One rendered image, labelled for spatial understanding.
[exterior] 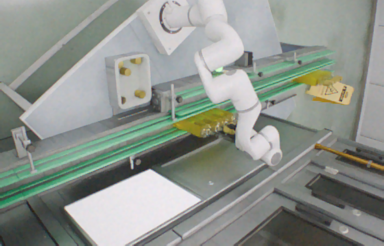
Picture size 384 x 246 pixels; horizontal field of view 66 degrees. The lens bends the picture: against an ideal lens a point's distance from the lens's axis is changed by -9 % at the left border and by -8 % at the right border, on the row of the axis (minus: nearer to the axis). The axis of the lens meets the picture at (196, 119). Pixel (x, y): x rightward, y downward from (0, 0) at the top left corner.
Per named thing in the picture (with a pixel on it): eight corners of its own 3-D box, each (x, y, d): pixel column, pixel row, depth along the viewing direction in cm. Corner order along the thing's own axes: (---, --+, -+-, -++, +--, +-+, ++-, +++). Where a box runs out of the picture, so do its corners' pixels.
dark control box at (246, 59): (234, 64, 197) (244, 66, 192) (234, 51, 194) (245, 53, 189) (242, 62, 202) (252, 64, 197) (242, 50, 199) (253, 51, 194)
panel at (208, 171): (60, 213, 113) (106, 266, 90) (58, 207, 111) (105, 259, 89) (222, 138, 170) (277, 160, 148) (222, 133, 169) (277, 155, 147)
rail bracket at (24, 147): (13, 156, 113) (31, 180, 99) (3, 115, 107) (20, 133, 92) (25, 152, 117) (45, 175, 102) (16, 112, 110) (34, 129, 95)
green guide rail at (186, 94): (167, 96, 148) (179, 101, 143) (167, 94, 148) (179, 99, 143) (328, 51, 261) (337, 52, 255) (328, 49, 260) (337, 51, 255)
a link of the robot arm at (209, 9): (207, 43, 116) (193, 2, 107) (206, 23, 136) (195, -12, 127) (232, 36, 114) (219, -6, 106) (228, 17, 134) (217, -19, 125)
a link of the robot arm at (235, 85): (254, 82, 117) (217, 98, 121) (230, 32, 108) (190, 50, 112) (259, 104, 103) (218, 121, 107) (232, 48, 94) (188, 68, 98)
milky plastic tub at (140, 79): (110, 105, 142) (120, 110, 137) (104, 57, 134) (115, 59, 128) (141, 96, 154) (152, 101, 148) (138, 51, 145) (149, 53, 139)
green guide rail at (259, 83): (168, 112, 151) (180, 116, 146) (168, 109, 151) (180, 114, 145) (326, 59, 263) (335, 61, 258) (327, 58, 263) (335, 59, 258)
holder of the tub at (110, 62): (111, 116, 145) (120, 120, 140) (104, 57, 134) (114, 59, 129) (141, 107, 156) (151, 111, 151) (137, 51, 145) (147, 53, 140)
